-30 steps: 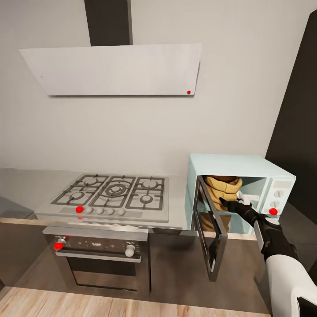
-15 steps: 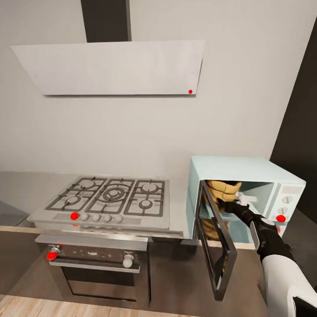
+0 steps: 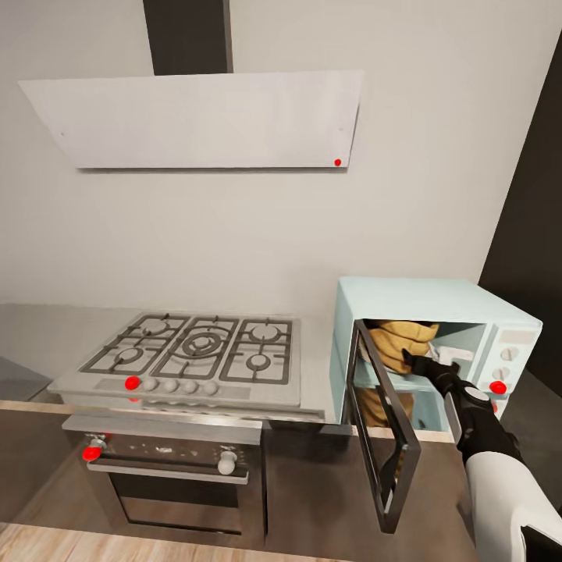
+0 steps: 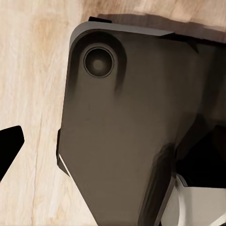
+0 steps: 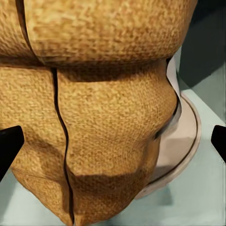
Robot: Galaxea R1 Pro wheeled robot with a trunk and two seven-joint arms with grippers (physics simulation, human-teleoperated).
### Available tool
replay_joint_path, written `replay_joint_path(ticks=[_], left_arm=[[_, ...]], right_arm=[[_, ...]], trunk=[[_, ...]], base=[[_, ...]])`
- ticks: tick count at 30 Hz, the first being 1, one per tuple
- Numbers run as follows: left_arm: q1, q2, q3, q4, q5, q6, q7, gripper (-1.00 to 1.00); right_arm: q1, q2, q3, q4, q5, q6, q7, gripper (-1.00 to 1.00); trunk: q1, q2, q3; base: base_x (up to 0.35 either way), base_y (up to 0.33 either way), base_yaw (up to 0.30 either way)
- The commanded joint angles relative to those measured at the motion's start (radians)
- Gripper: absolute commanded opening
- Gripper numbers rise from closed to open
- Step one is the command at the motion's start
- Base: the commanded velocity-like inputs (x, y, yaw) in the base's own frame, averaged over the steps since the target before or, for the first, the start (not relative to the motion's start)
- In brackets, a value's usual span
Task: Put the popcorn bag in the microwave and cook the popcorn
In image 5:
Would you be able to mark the popcorn bag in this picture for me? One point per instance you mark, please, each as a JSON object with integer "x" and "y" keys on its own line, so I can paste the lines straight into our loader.
{"x": 93, "y": 85}

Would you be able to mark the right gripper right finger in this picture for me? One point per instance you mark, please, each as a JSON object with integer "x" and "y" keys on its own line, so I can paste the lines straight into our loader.
{"x": 218, "y": 139}

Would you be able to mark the microwave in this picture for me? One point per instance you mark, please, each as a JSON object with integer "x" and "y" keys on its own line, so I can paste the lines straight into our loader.
{"x": 188, "y": 186}

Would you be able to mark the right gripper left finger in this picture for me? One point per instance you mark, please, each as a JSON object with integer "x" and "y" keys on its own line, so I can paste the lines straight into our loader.
{"x": 11, "y": 141}

